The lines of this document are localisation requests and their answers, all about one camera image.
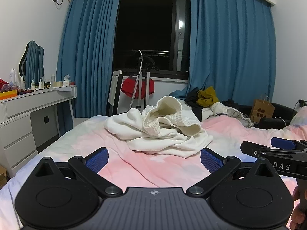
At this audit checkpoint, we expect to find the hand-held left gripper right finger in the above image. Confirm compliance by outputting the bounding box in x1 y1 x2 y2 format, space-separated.
187 148 276 198

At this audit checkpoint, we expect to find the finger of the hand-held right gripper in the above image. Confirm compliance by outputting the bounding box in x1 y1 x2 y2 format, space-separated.
271 137 307 152
240 140 272 158

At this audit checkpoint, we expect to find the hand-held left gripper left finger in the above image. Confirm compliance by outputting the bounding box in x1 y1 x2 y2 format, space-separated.
29 147 123 198

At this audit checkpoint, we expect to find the white knit sweater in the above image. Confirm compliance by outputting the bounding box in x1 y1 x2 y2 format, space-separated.
104 96 214 159

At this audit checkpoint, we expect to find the dark clothes pile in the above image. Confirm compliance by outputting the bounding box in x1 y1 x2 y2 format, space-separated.
185 90 205 122

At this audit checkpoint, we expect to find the person's right hand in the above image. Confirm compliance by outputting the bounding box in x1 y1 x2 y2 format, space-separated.
290 186 307 230

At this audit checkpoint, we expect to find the pastel pillow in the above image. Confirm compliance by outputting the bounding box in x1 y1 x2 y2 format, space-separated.
282 106 307 140

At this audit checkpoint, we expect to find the black armchair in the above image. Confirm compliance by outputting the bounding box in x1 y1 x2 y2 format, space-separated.
257 103 298 130

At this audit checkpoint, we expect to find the brown paper bag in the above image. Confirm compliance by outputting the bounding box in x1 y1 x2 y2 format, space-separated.
250 96 276 123

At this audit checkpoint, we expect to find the grey white crumpled cloth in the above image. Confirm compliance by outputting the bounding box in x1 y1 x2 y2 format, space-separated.
201 102 254 128

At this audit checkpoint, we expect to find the pastel pink bed blanket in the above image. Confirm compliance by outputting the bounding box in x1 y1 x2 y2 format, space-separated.
0 114 307 230

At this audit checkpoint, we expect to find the mustard yellow cloth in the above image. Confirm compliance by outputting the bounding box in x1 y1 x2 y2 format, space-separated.
197 86 219 107

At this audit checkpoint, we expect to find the white folding board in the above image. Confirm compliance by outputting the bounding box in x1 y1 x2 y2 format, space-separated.
106 70 124 116

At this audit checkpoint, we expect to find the red cloth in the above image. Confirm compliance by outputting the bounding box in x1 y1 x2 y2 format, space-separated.
121 75 155 96

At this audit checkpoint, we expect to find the white dresser with drawers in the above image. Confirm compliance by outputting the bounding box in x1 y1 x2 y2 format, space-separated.
0 84 78 178

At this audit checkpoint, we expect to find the garment steamer stand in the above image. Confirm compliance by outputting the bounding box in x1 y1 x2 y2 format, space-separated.
129 49 157 111

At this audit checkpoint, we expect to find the cardboard box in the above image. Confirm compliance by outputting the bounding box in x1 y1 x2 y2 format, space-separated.
0 165 8 189

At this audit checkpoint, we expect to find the blue curtain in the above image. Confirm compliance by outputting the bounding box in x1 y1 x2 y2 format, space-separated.
56 0 123 132
169 0 277 109

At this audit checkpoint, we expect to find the orange box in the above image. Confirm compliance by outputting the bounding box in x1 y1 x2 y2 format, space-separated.
0 90 19 101

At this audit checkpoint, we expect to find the wavy framed mirror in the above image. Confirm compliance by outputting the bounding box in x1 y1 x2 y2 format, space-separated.
19 40 45 83

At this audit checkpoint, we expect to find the dark framed window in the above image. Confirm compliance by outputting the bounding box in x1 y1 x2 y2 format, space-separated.
112 0 191 79

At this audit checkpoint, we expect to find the white cable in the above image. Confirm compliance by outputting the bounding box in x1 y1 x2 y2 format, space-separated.
273 116 286 128

